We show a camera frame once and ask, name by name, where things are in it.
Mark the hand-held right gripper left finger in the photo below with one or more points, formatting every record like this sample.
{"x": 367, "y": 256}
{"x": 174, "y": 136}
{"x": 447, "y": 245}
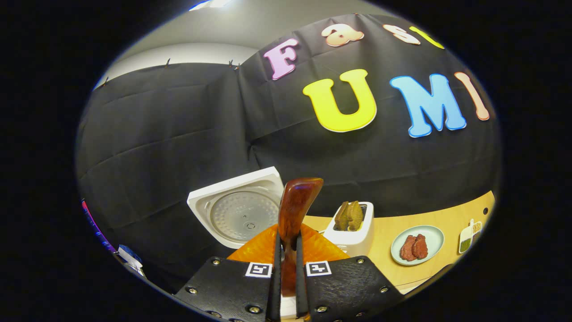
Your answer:
{"x": 232, "y": 286}

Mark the white rice cooker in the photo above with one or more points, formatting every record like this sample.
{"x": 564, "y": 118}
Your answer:
{"x": 232, "y": 210}

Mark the red meat slice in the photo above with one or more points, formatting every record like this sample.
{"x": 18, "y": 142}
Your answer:
{"x": 420, "y": 246}
{"x": 407, "y": 248}

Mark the large ceiling light panel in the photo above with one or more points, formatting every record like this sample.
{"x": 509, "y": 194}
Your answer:
{"x": 212, "y": 3}

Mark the white divided grain dish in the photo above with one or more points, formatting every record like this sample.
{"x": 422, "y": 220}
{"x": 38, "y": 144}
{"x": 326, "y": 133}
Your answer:
{"x": 467, "y": 239}

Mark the brown wooden spoon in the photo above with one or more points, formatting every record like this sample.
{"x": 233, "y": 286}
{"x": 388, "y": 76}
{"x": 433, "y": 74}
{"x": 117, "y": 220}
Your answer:
{"x": 297, "y": 201}

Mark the pale green plate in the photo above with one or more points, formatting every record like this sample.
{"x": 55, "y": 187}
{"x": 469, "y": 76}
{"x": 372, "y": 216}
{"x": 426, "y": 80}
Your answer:
{"x": 431, "y": 239}

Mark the brown bread slice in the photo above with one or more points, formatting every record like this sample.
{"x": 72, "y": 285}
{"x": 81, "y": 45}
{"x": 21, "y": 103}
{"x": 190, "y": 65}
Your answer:
{"x": 342, "y": 217}
{"x": 356, "y": 216}

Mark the white toaster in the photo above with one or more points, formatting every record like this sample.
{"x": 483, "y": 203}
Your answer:
{"x": 353, "y": 239}

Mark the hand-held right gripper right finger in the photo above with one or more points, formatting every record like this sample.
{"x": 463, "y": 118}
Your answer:
{"x": 344, "y": 286}

